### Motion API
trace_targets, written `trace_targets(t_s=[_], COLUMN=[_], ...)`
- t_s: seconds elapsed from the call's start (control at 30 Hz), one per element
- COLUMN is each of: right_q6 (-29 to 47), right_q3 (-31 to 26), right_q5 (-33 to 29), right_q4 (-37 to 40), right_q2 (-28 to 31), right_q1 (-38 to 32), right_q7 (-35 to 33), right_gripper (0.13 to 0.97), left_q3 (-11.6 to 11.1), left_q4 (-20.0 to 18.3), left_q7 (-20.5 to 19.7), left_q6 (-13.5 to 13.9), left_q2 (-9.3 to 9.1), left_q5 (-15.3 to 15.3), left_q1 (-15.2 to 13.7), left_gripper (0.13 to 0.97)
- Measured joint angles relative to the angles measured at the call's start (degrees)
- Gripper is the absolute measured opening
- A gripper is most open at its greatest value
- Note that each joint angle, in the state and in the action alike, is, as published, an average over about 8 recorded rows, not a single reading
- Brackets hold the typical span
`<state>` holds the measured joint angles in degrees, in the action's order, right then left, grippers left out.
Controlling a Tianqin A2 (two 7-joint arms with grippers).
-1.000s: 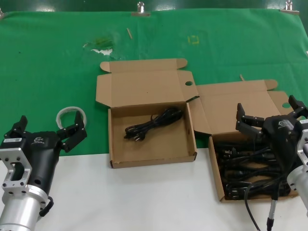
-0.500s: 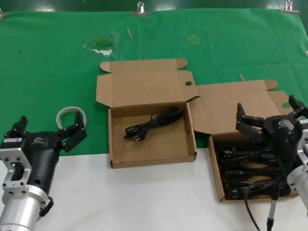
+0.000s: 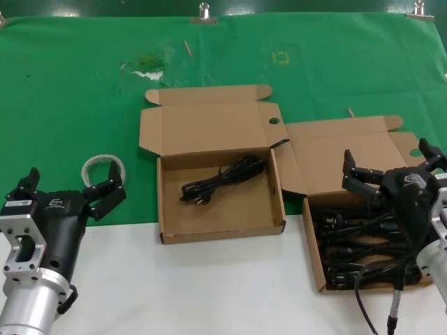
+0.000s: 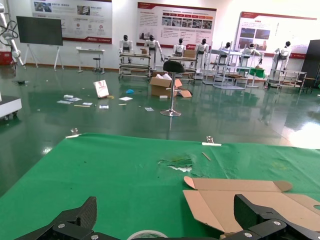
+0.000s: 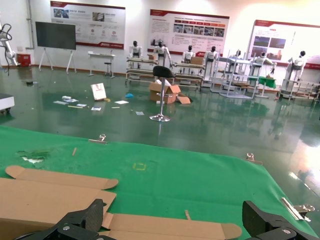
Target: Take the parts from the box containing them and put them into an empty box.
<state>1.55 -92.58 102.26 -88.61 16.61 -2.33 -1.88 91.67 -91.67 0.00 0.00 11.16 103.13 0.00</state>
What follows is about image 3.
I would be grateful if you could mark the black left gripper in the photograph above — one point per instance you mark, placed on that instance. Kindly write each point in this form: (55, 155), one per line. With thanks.
(59, 227)

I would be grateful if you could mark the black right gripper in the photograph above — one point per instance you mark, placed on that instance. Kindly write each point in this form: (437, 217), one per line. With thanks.
(408, 199)

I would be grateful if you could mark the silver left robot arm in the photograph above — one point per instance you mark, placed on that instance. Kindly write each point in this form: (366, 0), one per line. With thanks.
(31, 307)

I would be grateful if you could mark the open brown cardboard box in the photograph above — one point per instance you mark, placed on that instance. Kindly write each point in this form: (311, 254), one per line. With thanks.
(331, 150)
(209, 122)

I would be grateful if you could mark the white tape roll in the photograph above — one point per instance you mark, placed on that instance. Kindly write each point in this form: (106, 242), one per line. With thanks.
(96, 158)

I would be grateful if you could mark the small wooden stick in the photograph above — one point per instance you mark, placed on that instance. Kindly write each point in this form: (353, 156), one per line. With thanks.
(188, 47)
(351, 112)

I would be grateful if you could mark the green table cloth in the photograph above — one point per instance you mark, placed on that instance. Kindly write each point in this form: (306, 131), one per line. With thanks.
(70, 87)

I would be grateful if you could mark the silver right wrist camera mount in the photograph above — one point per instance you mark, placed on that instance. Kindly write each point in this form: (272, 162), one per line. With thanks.
(441, 216)

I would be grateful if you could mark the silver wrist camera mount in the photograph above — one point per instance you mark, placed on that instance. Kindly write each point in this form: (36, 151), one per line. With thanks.
(8, 227)
(441, 216)

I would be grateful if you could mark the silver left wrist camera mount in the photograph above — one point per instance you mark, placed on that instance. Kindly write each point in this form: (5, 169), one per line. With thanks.
(8, 227)

